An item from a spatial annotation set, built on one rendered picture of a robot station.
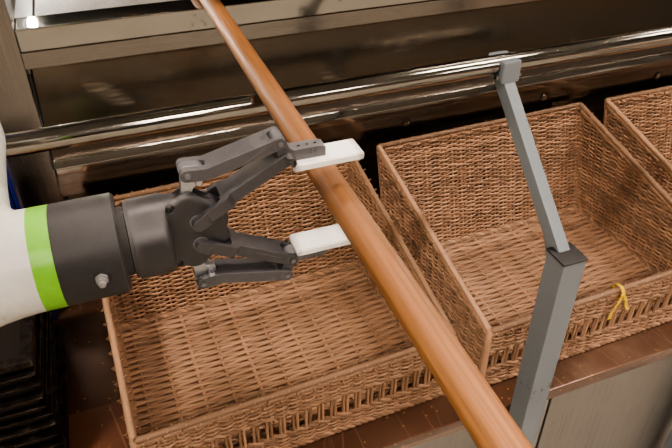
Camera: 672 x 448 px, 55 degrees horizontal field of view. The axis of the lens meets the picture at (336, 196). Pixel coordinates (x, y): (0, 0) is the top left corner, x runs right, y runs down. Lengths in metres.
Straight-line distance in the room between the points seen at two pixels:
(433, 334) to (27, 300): 0.33
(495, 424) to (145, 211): 0.34
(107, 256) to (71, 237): 0.03
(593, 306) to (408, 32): 0.65
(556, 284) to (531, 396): 0.25
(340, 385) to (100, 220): 0.63
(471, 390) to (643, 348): 1.01
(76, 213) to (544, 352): 0.77
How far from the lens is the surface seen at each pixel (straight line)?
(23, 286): 0.59
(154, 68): 1.26
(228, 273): 0.65
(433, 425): 1.22
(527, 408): 1.21
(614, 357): 1.41
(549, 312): 1.05
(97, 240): 0.58
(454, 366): 0.48
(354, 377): 1.10
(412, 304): 0.52
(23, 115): 1.27
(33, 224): 0.59
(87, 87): 1.26
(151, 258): 0.59
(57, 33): 1.21
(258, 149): 0.58
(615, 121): 1.72
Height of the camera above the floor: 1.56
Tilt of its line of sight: 35 degrees down
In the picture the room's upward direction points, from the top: straight up
